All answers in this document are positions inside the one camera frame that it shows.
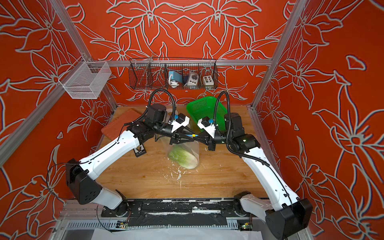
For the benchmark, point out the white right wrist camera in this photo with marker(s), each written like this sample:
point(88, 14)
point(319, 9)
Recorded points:
point(207, 125)

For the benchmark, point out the chinese cabbage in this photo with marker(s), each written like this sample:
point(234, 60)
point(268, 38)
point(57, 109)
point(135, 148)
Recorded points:
point(184, 156)

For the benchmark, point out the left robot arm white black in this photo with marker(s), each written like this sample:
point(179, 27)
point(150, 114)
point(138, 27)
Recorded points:
point(81, 176)

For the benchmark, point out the white round dial device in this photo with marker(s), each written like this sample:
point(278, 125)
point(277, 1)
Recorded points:
point(191, 80)

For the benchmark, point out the blue white device in basket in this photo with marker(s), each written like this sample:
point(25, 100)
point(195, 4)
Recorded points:
point(175, 79)

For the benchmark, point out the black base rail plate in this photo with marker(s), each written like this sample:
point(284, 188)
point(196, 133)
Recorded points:
point(216, 213)

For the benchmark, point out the orange plastic tool case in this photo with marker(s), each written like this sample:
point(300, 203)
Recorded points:
point(121, 117)

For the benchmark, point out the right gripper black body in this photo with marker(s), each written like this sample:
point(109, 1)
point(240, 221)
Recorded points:
point(220, 140)

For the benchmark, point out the white tape roll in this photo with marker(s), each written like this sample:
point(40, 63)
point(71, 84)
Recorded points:
point(169, 112)

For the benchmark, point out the clear acrylic wall bin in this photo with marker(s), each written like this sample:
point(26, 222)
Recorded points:
point(86, 80)

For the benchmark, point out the white button box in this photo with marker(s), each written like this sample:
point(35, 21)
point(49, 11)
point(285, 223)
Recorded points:
point(208, 81)

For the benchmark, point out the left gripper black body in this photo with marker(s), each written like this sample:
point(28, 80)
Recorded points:
point(165, 130)

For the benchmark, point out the black wire wall basket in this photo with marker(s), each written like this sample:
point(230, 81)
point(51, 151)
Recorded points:
point(151, 74)

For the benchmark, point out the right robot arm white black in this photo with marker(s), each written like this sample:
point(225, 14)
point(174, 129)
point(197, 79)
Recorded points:
point(284, 212)

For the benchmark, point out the green plastic basket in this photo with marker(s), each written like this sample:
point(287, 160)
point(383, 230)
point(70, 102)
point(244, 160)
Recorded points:
point(204, 107)

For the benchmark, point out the clear zip-top bag blue seal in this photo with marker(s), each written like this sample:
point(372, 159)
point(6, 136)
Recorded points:
point(167, 147)

